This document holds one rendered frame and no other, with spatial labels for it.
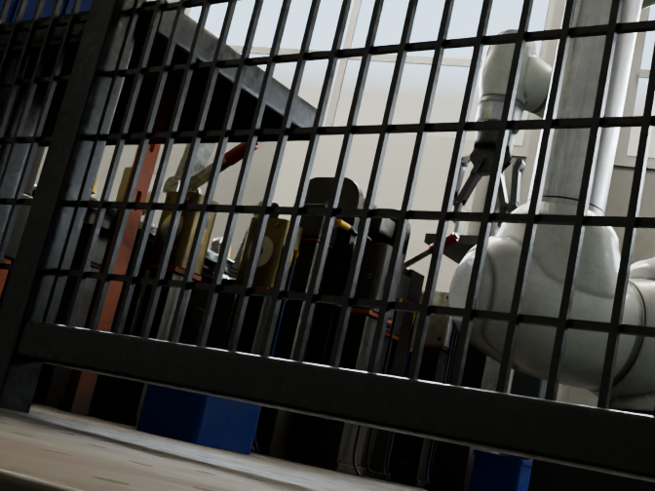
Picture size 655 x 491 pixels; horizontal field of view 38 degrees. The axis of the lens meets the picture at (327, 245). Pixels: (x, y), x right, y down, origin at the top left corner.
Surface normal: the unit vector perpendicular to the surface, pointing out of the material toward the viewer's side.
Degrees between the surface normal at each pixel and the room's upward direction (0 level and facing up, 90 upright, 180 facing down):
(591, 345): 117
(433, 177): 90
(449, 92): 90
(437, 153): 90
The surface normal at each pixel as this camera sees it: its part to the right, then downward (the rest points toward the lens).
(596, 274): 0.40, -0.16
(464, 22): -0.32, -0.28
